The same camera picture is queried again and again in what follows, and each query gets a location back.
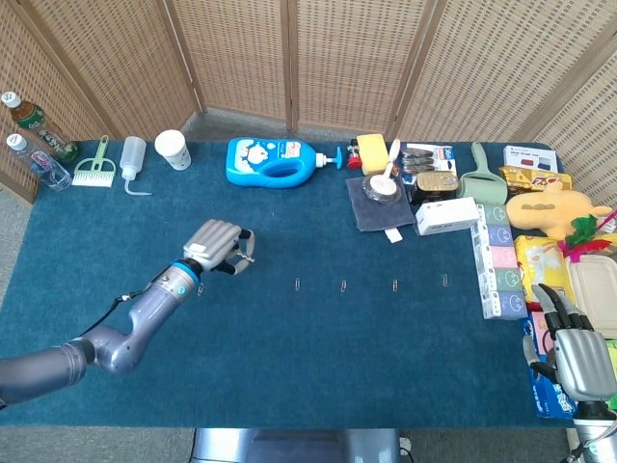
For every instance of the small bead chain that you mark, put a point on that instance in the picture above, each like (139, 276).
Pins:
(247, 258)

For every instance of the blue glove box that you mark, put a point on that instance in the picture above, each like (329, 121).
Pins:
(547, 400)

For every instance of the green hand brush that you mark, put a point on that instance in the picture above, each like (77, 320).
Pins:
(94, 173)

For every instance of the pink box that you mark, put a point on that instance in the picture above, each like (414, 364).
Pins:
(542, 325)

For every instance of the wicker folding screen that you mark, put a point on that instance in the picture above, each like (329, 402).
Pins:
(337, 58)

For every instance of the gold snack pack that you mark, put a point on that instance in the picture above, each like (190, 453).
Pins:
(535, 181)

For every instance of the yellow plush toy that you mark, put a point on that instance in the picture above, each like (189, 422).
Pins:
(544, 209)

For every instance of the white box red blue print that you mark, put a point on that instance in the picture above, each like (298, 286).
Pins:
(530, 159)

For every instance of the grey folded cloth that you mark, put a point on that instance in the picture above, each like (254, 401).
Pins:
(381, 214)

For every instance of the white cardboard box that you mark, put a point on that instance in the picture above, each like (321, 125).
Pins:
(448, 214)

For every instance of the blue carpet table cover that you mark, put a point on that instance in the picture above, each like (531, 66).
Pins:
(308, 347)

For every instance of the clear water bottle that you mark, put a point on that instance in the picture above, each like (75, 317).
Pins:
(38, 161)

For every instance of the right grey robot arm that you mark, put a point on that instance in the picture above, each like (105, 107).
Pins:
(595, 434)

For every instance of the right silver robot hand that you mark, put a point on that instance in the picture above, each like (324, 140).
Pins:
(583, 359)

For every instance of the black gold tin can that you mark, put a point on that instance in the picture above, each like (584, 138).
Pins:
(436, 183)

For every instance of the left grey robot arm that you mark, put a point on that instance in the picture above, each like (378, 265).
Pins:
(149, 308)

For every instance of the beige lidded container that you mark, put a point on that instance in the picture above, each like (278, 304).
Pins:
(598, 284)

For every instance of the yellow sponge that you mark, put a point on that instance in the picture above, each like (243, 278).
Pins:
(373, 154)

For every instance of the translucent squeeze wash bottle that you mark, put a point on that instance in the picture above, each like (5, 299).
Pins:
(132, 154)

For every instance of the blue detergent pump bottle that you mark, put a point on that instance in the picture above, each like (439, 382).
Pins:
(250, 159)

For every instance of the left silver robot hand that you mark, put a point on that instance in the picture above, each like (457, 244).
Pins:
(212, 241)

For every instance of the white paper cup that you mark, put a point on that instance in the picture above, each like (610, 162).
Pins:
(172, 149)

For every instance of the green tea bottle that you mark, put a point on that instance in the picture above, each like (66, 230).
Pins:
(34, 120)

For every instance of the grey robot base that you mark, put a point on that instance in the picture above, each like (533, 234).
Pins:
(289, 446)

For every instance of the yellow snack bag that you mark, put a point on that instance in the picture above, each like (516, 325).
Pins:
(540, 265)

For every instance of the green lint roller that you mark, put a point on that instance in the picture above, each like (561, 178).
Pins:
(482, 185)

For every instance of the pastel smiley tissue pack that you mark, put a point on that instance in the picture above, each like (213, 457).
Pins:
(501, 255)

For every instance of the feather cat toy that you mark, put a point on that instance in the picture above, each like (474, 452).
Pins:
(585, 226)

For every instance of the white plastic spoon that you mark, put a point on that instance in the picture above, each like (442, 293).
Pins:
(393, 154)

